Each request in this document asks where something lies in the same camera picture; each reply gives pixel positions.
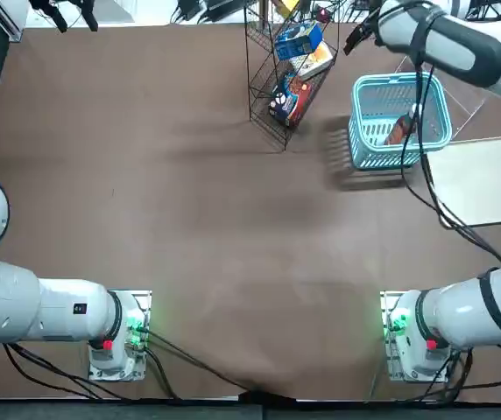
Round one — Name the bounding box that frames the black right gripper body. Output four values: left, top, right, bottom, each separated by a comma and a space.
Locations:
358, 6, 383, 43

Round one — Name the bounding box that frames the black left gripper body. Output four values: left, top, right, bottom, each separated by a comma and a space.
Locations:
29, 0, 96, 11

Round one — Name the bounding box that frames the blue Oreo cookie box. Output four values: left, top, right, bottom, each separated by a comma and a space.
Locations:
274, 21, 324, 62

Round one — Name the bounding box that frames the red tea bottle white cap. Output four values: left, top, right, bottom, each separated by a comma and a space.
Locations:
384, 102, 427, 146

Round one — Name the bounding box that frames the white fries snack packet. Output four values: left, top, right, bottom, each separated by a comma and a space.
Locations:
291, 41, 335, 81

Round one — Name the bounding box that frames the light blue plastic basket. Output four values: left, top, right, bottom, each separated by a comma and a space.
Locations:
347, 73, 454, 171

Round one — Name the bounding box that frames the clear acrylic beverage shelf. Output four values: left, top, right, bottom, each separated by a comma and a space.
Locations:
393, 54, 487, 142

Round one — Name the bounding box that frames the yellow nabati wafer box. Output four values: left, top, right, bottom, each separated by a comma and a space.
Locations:
271, 0, 300, 19

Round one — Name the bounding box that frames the dark Chocofello cookie box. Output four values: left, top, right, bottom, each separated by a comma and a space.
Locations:
267, 72, 314, 130

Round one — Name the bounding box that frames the black power adapter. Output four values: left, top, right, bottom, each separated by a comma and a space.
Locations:
174, 0, 203, 22

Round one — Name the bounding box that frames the grey power adapter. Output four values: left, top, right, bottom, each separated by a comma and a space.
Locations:
204, 0, 245, 14

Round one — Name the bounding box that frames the cream plastic tray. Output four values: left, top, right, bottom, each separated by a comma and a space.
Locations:
420, 135, 501, 228

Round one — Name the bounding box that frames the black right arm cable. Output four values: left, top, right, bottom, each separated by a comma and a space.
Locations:
401, 8, 501, 268

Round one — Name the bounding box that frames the black wire snack shelf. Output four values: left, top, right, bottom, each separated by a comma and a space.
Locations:
243, 0, 340, 153

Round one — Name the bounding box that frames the black right base cable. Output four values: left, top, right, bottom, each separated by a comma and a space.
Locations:
363, 334, 501, 403

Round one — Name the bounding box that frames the black base cable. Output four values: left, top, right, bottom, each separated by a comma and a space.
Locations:
144, 327, 298, 402
363, 334, 501, 403

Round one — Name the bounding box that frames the black left base cable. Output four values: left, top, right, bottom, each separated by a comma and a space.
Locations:
144, 327, 298, 402

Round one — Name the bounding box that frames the black floor cable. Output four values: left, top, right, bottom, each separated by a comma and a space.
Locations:
3, 343, 177, 402

